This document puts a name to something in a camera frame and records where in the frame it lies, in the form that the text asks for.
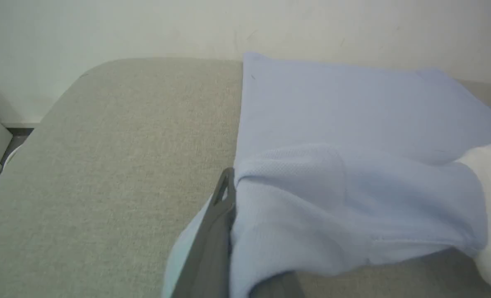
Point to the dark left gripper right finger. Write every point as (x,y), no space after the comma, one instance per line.
(279,287)

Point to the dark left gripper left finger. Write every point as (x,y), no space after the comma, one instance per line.
(210,252)

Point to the light blue white garment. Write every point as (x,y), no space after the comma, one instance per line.
(332,124)

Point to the grey-green fabric sofa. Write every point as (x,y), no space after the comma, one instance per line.
(104,186)

